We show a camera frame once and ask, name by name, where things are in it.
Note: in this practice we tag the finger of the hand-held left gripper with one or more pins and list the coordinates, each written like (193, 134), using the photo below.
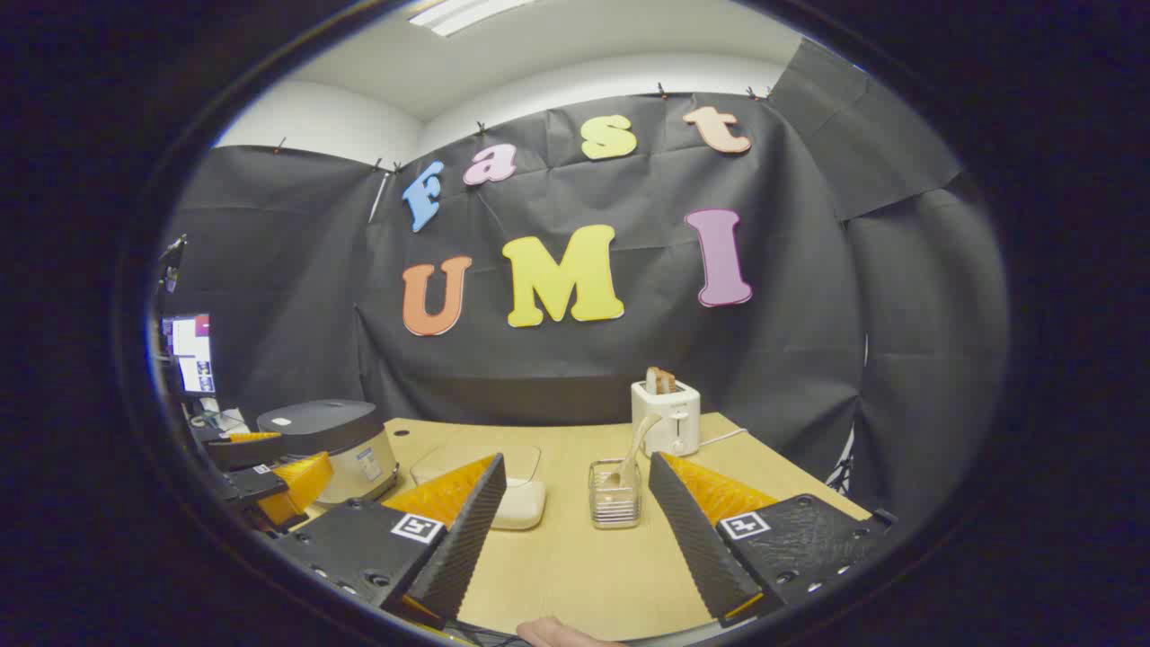
(252, 485)
(243, 452)

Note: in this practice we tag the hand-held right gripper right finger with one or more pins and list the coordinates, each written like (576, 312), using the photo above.
(692, 539)

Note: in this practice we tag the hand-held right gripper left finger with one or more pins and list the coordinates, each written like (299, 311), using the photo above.
(467, 539)

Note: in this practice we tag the clear white rice container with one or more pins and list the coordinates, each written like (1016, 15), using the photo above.
(526, 503)

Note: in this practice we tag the silver black rice cooker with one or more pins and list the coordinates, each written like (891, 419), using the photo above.
(323, 422)

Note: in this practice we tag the wooden spoon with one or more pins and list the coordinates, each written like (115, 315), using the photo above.
(636, 440)

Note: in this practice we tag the white side table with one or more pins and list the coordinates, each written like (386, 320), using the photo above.
(225, 420)

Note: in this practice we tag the computer monitor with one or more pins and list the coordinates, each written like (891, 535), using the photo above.
(190, 355)

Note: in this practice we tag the white toaster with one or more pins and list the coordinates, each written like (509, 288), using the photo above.
(669, 422)

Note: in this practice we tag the brown bread slice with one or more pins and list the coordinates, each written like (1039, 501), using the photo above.
(668, 382)

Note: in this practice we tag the black backdrop cloth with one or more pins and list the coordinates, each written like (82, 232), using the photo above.
(629, 359)

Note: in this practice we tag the ceiling light panel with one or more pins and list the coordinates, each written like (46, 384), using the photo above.
(467, 13)

